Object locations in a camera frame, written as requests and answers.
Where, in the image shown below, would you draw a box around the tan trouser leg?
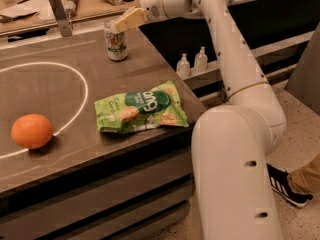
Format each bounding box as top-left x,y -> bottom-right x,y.
287,154 -> 320,195

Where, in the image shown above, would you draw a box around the white paper sheets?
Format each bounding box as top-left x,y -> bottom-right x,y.
0,0 -> 54,23

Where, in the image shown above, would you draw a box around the right clear sanitizer bottle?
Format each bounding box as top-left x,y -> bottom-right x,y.
194,46 -> 208,71

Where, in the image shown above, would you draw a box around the left clear sanitizer bottle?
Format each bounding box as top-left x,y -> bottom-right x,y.
176,53 -> 190,79

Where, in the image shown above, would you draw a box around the left metal bracket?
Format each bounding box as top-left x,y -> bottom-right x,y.
48,0 -> 72,37

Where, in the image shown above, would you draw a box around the black sneaker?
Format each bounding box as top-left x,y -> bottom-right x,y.
267,164 -> 313,208

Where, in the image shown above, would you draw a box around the green 7up soda can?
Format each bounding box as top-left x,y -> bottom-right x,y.
104,21 -> 128,61

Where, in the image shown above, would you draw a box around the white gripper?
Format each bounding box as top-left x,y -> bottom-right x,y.
110,0 -> 164,34

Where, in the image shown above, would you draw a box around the green rice chip bag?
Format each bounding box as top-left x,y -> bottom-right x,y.
94,81 -> 189,134

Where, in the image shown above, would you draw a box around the clear sanitizer bottle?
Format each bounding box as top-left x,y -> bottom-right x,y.
176,53 -> 190,79
194,46 -> 208,71

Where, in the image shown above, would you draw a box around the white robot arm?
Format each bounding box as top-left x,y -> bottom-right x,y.
112,0 -> 286,240

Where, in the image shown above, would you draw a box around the orange fruit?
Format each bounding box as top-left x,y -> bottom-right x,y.
11,114 -> 53,149

